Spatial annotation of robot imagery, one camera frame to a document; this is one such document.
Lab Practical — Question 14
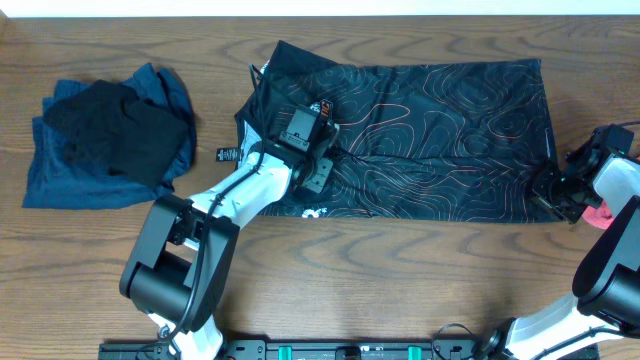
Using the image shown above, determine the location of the red t-shirt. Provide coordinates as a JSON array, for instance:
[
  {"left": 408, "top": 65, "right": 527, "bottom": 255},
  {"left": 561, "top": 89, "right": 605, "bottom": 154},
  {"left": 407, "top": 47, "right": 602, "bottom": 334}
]
[{"left": 582, "top": 201, "right": 614, "bottom": 230}]

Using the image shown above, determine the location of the black orange patterned jersey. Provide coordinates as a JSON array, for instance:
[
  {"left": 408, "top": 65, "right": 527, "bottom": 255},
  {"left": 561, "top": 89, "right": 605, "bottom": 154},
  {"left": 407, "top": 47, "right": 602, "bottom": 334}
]
[{"left": 235, "top": 42, "right": 556, "bottom": 224}]

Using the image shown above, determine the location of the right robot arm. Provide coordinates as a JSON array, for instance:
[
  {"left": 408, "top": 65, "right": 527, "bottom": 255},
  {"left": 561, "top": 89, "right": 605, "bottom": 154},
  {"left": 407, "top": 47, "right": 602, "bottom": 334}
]
[{"left": 486, "top": 151, "right": 639, "bottom": 359}]

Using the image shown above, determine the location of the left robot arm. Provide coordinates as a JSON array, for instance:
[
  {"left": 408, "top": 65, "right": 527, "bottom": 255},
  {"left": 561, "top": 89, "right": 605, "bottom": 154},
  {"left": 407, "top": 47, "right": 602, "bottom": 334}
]
[{"left": 99, "top": 140, "right": 336, "bottom": 359}]

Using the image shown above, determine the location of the folded black garment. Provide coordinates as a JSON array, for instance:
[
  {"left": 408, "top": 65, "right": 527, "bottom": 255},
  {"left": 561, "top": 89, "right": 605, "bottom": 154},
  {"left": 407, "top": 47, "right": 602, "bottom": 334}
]
[{"left": 44, "top": 80, "right": 189, "bottom": 188}]

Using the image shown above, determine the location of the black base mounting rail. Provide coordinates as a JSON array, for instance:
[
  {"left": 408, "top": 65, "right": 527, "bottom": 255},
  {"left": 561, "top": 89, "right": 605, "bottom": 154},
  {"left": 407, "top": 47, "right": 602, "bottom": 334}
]
[{"left": 98, "top": 330, "right": 516, "bottom": 360}]

